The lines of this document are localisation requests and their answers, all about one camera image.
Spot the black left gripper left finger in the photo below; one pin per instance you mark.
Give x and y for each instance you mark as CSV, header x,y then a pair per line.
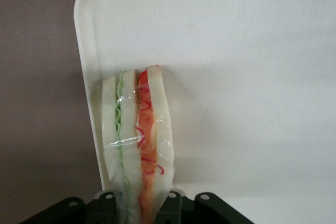
x,y
78,212

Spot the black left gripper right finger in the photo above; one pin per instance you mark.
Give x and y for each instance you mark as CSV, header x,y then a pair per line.
x,y
204,211

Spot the triangle sandwich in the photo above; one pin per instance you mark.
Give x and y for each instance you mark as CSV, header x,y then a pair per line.
x,y
147,134

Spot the beige plastic tray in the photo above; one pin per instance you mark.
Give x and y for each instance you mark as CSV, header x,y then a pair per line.
x,y
236,77

